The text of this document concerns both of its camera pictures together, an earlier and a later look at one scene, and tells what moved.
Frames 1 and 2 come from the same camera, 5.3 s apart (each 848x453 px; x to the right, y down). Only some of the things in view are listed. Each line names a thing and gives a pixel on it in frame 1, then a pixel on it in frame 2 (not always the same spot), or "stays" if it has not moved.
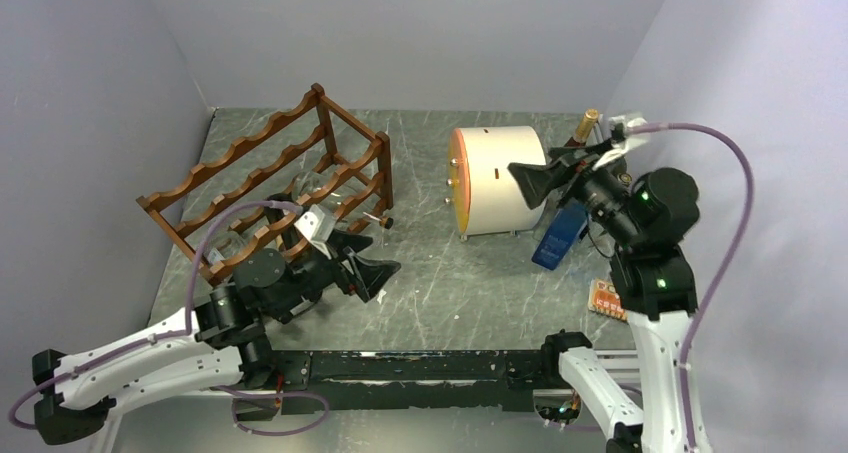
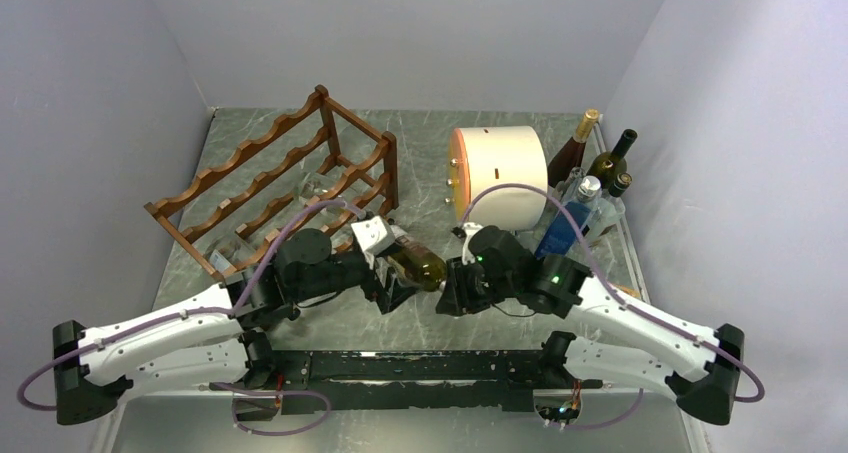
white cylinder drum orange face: [485, 196] stays
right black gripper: [538, 179] -> [457, 298]
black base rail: [480, 380] stays
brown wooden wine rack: [240, 206] stays
